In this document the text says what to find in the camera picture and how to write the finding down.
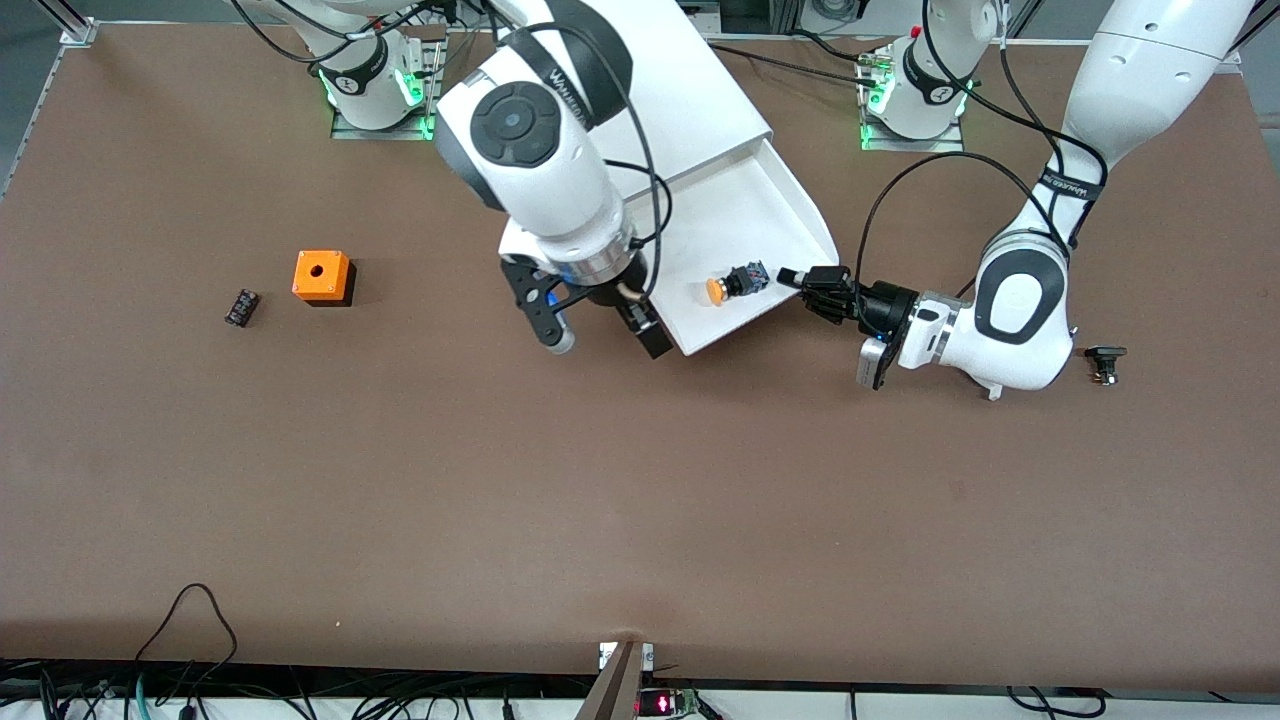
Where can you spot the black switch part with spring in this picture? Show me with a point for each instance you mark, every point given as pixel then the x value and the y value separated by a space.
pixel 1105 355

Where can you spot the small black contact block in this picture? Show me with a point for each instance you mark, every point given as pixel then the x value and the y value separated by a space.
pixel 241 308

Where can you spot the orange box with hole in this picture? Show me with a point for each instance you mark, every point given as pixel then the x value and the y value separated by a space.
pixel 320 275

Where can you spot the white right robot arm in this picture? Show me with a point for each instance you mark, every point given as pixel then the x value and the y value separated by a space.
pixel 540 170

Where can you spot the white drawer holding orange button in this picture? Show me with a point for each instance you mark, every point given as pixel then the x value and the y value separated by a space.
pixel 760 220

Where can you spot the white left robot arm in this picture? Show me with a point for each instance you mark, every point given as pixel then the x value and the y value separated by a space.
pixel 1020 300

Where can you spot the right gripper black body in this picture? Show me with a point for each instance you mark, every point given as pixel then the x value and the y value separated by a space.
pixel 611 296

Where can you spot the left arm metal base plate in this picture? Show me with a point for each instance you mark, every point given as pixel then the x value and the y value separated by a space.
pixel 915 146

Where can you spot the small device with red light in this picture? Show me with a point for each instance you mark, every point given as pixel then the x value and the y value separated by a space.
pixel 665 703

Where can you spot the orange push button switch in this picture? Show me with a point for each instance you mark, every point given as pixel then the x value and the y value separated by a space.
pixel 740 282

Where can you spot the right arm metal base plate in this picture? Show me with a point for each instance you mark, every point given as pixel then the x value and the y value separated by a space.
pixel 380 132

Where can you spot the grey metal post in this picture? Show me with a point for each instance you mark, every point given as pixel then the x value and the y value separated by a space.
pixel 610 690

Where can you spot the aluminium frame profile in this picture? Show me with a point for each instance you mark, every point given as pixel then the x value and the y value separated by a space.
pixel 75 25

